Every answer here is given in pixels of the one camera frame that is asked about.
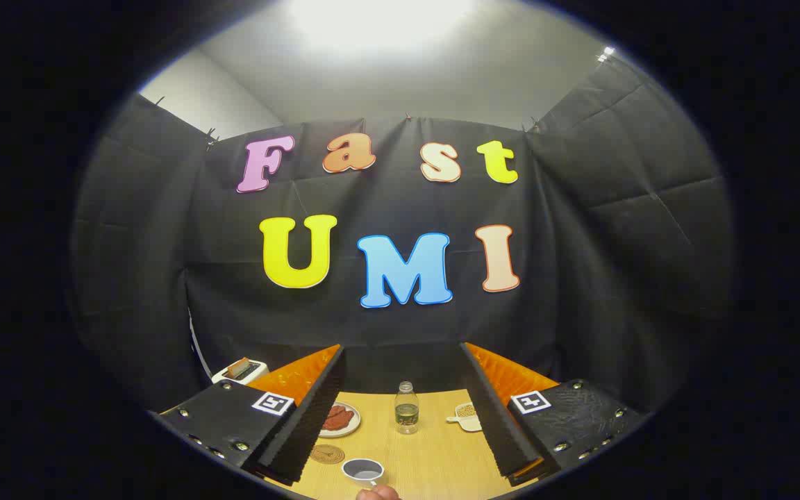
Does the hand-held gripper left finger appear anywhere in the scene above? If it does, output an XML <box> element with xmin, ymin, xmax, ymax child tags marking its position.
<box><xmin>157</xmin><ymin>344</ymin><xmax>347</xmax><ymax>487</ymax></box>

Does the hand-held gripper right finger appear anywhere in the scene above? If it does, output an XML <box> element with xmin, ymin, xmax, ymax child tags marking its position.
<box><xmin>459</xmin><ymin>342</ymin><xmax>651</xmax><ymax>487</ymax></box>

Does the white cup with wooden handle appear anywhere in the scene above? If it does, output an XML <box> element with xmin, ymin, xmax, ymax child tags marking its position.
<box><xmin>341</xmin><ymin>458</ymin><xmax>385</xmax><ymax>487</ymax></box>

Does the clear plastic water bottle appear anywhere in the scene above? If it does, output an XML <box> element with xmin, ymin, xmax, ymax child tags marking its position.
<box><xmin>394</xmin><ymin>381</ymin><xmax>419</xmax><ymax>435</ymax></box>

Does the white divided condiment dish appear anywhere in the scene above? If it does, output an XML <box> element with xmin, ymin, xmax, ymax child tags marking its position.
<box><xmin>446</xmin><ymin>401</ymin><xmax>484</xmax><ymax>433</ymax></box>

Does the round beige plate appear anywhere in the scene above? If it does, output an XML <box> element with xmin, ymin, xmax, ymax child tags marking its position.
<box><xmin>318</xmin><ymin>401</ymin><xmax>362</xmax><ymax>438</ymax></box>

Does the wooden table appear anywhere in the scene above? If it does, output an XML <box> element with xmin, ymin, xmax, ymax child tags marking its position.
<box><xmin>160</xmin><ymin>389</ymin><xmax>560</xmax><ymax>500</ymax></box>

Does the white toaster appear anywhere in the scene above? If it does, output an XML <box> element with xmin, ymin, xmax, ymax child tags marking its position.
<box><xmin>211</xmin><ymin>358</ymin><xmax>269</xmax><ymax>385</ymax></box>

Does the black backdrop cloth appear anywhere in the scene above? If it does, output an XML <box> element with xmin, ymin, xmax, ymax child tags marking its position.
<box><xmin>70</xmin><ymin>56</ymin><xmax>734</xmax><ymax>417</ymax></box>

